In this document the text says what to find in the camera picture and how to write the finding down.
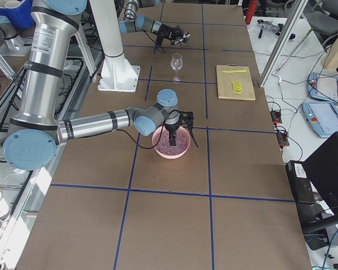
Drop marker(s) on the teach pendant far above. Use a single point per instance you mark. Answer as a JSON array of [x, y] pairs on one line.
[[323, 87]]

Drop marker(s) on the bamboo cutting board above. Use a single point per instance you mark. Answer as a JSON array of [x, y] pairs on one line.
[[227, 82]]

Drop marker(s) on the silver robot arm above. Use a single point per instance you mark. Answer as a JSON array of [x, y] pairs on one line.
[[34, 133], [133, 22]]

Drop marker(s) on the aluminium frame post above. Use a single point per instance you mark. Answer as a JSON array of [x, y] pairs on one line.
[[294, 15]]

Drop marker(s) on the teach pendant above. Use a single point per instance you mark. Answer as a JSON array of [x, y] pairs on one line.
[[322, 116], [323, 87]]

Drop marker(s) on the yellow plastic knife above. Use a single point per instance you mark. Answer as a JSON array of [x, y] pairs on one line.
[[234, 71]]

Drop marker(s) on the black box device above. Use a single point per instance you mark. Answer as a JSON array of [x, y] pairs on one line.
[[300, 185]]

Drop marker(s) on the steel jigger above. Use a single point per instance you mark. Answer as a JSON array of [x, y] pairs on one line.
[[187, 39]]

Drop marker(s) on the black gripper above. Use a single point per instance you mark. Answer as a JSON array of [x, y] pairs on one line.
[[172, 129], [169, 31]]

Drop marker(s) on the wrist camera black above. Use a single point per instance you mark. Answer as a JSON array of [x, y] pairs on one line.
[[186, 118], [178, 30]]

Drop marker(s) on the black monitor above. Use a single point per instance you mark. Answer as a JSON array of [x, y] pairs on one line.
[[321, 168]]

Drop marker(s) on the teach pendant near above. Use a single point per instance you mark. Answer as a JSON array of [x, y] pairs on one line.
[[322, 116]]

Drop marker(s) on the clear wine glass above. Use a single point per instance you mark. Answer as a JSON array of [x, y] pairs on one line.
[[176, 65]]

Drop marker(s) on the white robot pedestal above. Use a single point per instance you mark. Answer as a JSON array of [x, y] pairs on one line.
[[117, 74]]

